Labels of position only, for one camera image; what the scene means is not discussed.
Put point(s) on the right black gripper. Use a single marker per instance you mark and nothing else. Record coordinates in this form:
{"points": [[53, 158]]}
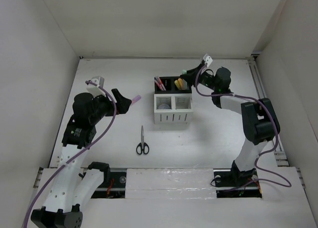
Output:
{"points": [[190, 76]]}

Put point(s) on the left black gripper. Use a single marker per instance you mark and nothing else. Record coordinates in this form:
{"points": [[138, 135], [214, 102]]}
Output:
{"points": [[122, 103]]}

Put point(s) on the orange highlighter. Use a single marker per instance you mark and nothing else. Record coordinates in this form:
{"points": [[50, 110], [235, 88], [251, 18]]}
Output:
{"points": [[180, 82]]}

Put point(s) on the pink highlighter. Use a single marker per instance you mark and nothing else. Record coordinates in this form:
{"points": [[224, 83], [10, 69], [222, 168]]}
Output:
{"points": [[135, 99]]}

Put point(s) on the yellow highlighter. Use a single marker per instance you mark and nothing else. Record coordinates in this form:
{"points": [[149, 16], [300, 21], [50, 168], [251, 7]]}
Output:
{"points": [[177, 84]]}

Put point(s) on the orange pen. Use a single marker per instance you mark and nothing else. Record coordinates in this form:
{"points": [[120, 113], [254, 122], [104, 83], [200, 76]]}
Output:
{"points": [[162, 85]]}

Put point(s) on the clear jar of clips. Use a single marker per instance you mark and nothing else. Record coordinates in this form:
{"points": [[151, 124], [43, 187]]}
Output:
{"points": [[164, 107]]}

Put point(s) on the black handled scissors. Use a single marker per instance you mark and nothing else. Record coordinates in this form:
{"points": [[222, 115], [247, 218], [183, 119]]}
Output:
{"points": [[142, 148]]}

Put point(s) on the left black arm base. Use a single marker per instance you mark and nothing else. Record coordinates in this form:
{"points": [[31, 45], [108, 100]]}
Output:
{"points": [[115, 188]]}

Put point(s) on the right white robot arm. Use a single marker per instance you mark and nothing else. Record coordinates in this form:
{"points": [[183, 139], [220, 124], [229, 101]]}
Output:
{"points": [[259, 121]]}

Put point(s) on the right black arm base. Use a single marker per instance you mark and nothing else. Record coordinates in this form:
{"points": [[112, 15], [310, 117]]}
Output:
{"points": [[233, 184]]}

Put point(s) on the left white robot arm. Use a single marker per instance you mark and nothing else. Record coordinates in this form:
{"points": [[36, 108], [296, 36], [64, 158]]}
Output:
{"points": [[63, 207]]}

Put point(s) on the black two-slot pen holder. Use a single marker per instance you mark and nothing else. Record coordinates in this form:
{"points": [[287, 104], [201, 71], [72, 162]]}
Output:
{"points": [[171, 88]]}

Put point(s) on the white two-slot pen holder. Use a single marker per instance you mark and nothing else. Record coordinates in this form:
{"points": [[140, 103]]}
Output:
{"points": [[181, 111]]}

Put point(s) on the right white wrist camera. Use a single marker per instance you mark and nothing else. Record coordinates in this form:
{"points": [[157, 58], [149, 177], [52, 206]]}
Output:
{"points": [[207, 60]]}

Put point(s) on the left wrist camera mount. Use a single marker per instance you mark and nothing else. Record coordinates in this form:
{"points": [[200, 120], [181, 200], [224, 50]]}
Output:
{"points": [[95, 86]]}

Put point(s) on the aluminium rail right side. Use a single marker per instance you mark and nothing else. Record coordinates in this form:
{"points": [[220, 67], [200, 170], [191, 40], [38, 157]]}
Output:
{"points": [[260, 89]]}

